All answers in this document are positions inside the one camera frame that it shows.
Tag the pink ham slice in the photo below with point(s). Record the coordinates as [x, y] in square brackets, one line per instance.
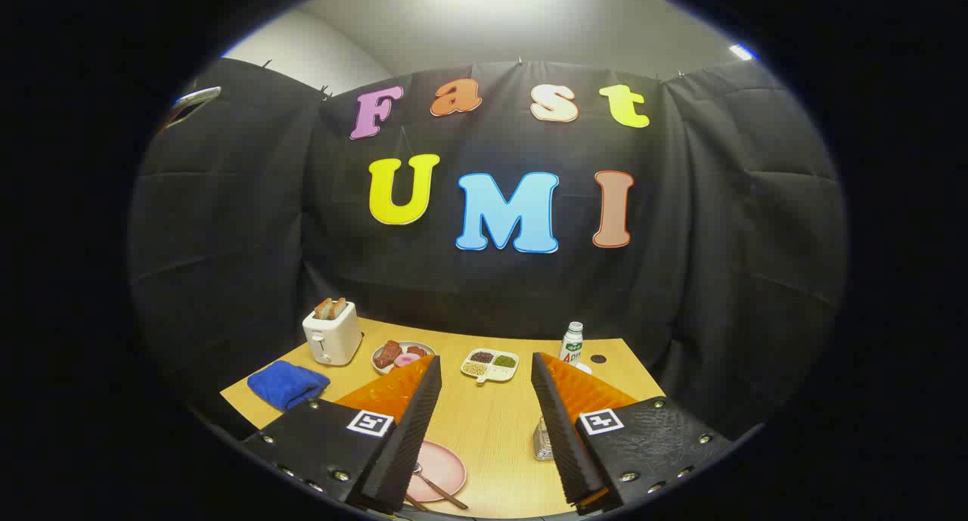
[407, 360]

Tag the pile of green beans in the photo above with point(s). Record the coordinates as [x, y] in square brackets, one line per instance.
[505, 361]

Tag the blue folded cloth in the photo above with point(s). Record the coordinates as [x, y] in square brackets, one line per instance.
[287, 385]

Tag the grey food plate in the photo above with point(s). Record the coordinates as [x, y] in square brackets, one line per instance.
[425, 348]

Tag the brown meat piece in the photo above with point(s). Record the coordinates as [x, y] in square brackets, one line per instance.
[387, 353]

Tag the black backdrop cloth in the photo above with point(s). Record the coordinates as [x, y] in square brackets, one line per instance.
[227, 226]

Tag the curved chrome metal bar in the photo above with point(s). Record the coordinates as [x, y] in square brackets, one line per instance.
[198, 96]

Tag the brown toast slice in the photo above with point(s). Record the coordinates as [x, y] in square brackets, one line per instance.
[324, 308]
[339, 307]

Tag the white divided dish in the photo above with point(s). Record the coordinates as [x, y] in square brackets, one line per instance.
[490, 370]

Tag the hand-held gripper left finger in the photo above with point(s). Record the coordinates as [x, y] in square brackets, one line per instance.
[404, 445]

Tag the white square coaster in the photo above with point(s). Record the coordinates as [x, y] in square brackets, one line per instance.
[584, 368]

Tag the pink plate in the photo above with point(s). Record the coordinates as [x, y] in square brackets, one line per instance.
[442, 464]

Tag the pile of dark red beans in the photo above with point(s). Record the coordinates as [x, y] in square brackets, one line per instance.
[482, 357]

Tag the white bottle with green label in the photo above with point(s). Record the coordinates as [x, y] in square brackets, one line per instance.
[572, 343]

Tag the pile of yellow soybeans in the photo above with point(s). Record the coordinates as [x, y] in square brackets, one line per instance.
[474, 368]

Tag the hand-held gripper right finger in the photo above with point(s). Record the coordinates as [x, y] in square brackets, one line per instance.
[563, 438]

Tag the white toaster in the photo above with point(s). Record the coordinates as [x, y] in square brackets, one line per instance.
[333, 339]

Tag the small ceiling light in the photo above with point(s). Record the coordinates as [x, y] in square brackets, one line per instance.
[742, 51]

